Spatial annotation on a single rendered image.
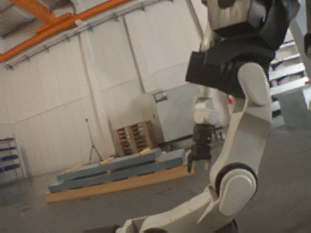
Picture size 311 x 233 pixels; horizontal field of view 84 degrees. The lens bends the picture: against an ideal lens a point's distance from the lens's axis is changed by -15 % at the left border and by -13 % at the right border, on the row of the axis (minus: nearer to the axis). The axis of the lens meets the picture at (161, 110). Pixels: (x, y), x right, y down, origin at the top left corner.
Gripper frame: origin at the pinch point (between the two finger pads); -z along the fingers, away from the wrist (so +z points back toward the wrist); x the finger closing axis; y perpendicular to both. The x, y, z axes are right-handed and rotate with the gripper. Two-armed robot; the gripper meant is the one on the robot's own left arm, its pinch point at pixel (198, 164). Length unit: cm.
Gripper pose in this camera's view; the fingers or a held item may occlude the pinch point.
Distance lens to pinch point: 95.5
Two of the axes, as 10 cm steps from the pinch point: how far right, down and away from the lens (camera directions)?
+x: 8.7, 0.3, 5.0
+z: 0.8, -9.9, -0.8
